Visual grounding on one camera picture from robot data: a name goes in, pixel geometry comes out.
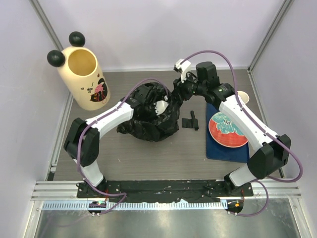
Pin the aluminium frame rail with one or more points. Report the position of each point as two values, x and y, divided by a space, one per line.
66 190

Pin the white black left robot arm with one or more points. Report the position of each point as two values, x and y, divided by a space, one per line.
83 140

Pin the pink ceramic mug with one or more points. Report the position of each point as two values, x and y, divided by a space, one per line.
244 96

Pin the dark blue tray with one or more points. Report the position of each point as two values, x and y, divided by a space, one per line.
215 151

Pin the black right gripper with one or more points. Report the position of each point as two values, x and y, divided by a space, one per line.
180 92

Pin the white slotted cable duct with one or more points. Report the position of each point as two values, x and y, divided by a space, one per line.
124 206

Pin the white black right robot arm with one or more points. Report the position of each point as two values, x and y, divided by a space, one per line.
271 152

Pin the red teal floral plate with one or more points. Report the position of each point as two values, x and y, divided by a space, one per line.
225 132

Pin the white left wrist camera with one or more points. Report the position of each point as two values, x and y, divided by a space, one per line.
160 106

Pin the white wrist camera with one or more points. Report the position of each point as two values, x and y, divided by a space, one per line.
160 106
183 67

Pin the black trash bag roll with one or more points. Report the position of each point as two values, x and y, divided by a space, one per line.
190 123

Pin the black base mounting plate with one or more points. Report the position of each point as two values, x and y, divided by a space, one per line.
168 191

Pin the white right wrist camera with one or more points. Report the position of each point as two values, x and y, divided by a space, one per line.
183 67

